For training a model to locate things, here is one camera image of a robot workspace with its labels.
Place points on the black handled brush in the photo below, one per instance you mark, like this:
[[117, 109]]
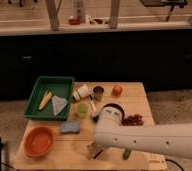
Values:
[[95, 113]]

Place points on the yellow corn cob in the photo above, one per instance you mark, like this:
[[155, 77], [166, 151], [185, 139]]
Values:
[[45, 100]]

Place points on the blue sponge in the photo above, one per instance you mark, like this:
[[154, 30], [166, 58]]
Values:
[[70, 127]]

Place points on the grey folded cloth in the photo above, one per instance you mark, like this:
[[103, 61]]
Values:
[[58, 104]]

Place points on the orange red bowl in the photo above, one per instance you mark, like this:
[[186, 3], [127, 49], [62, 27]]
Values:
[[38, 142]]

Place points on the red object on shelf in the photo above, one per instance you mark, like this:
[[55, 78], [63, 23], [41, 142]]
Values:
[[74, 21]]

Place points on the green cucumber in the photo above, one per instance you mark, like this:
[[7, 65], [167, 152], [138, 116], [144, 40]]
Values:
[[126, 154]]

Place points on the light green cup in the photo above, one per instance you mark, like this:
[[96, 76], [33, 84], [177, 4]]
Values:
[[81, 110]]

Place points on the small metal cup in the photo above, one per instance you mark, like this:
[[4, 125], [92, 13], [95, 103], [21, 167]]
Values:
[[98, 92]]

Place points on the wooden board eraser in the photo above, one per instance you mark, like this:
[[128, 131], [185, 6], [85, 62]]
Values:
[[97, 154]]

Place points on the orange tomato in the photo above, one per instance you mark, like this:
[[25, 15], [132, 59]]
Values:
[[117, 90]]

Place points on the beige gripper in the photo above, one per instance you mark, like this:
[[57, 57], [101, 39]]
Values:
[[94, 148]]

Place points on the brown dried chilli pile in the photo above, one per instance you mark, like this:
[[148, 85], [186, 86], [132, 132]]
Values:
[[133, 120]]

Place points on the green plastic tray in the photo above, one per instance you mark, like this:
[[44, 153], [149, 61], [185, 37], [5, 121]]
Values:
[[59, 86]]

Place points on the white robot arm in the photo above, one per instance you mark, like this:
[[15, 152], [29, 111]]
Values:
[[172, 140]]

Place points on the dark maroon bowl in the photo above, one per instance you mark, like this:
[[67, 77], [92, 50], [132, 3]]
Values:
[[114, 105]]

